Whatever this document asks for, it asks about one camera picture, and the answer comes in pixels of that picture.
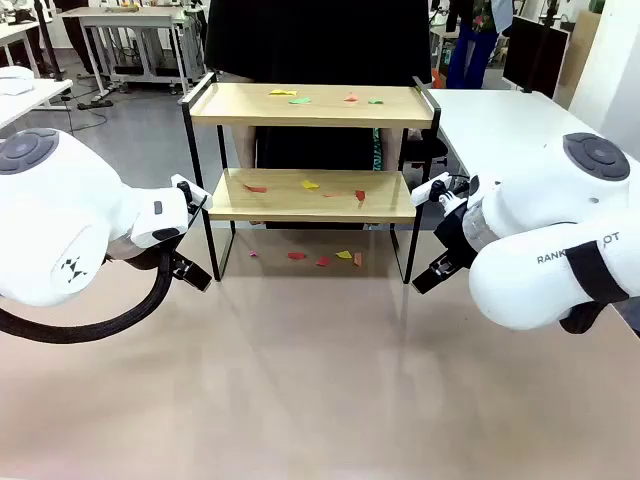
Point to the brown cardboard panel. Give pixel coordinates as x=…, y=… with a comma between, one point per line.
x=582, y=45

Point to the red paper scrap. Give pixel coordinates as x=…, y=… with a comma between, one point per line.
x=360, y=195
x=323, y=261
x=256, y=189
x=296, y=256

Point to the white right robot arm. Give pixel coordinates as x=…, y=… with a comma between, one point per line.
x=540, y=220

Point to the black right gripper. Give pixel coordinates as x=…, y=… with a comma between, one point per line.
x=452, y=235

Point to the black monitor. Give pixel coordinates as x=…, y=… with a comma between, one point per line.
x=532, y=55

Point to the yellow paper scrap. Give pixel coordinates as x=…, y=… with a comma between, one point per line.
x=282, y=92
x=310, y=185
x=343, y=254

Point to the person in black shirt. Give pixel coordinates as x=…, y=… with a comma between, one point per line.
x=320, y=40

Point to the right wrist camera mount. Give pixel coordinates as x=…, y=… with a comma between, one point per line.
x=425, y=190

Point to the power strip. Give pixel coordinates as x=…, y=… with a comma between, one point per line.
x=95, y=104

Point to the two-tier wooden shelf black frame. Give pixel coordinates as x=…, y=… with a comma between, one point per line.
x=310, y=117

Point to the large white table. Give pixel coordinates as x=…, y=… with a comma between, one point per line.
x=500, y=120

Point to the white lab desk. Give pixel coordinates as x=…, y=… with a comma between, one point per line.
x=15, y=32

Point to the grey workbench table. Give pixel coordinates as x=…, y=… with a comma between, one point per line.
x=125, y=20

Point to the white bundle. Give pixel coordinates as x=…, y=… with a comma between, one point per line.
x=15, y=80

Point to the person in blue trousers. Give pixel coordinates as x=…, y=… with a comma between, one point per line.
x=467, y=55

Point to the black tripod pole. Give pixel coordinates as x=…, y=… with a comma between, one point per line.
x=47, y=40

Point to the black office chair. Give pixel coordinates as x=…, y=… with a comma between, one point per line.
x=430, y=147

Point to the person in dark trousers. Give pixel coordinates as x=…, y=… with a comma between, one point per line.
x=85, y=45

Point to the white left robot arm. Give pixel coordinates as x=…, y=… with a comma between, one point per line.
x=60, y=225

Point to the large green paper scrap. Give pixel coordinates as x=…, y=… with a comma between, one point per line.
x=299, y=101

